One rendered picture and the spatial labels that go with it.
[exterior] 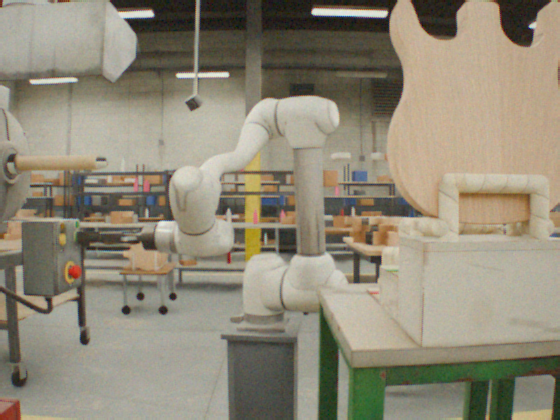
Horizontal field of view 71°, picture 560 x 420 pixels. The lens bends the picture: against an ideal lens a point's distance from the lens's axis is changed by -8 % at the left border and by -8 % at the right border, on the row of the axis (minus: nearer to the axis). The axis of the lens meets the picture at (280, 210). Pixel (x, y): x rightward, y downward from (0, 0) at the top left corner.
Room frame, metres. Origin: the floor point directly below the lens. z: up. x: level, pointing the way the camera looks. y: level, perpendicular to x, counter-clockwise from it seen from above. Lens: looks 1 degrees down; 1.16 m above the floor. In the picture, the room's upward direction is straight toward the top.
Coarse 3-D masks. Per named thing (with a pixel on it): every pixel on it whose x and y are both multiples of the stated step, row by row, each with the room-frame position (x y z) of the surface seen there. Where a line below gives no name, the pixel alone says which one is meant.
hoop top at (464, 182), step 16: (448, 176) 0.67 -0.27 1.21; (464, 176) 0.67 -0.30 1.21; (480, 176) 0.67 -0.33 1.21; (496, 176) 0.67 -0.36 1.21; (512, 176) 0.67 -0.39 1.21; (528, 176) 0.67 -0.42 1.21; (464, 192) 0.68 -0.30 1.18; (480, 192) 0.68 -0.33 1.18; (496, 192) 0.68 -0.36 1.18; (512, 192) 0.68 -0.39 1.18; (528, 192) 0.68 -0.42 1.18
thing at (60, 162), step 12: (24, 156) 0.85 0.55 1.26; (36, 156) 0.85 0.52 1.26; (48, 156) 0.85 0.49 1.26; (60, 156) 0.85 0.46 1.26; (72, 156) 0.85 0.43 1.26; (84, 156) 0.85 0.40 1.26; (96, 156) 0.85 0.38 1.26; (24, 168) 0.85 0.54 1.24; (36, 168) 0.85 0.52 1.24; (48, 168) 0.85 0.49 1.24; (60, 168) 0.85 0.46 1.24; (72, 168) 0.85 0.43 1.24; (84, 168) 0.85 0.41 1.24; (96, 168) 0.85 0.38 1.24
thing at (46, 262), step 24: (24, 240) 1.05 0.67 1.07; (48, 240) 1.05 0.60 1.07; (72, 240) 1.15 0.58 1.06; (24, 264) 1.05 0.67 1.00; (48, 264) 1.05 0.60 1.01; (72, 264) 1.14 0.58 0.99; (0, 288) 1.03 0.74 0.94; (24, 288) 1.05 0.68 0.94; (48, 288) 1.05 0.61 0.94; (72, 288) 1.15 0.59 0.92; (48, 312) 1.08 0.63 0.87
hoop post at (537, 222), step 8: (544, 184) 0.67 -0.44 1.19; (536, 192) 0.67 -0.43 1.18; (544, 192) 0.67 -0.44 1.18; (536, 200) 0.67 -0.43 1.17; (544, 200) 0.67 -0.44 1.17; (536, 208) 0.67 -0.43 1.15; (544, 208) 0.67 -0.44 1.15; (536, 216) 0.67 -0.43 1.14; (544, 216) 0.67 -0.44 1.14; (536, 224) 0.67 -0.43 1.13; (544, 224) 0.67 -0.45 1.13; (536, 232) 0.67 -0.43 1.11; (544, 232) 0.67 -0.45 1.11
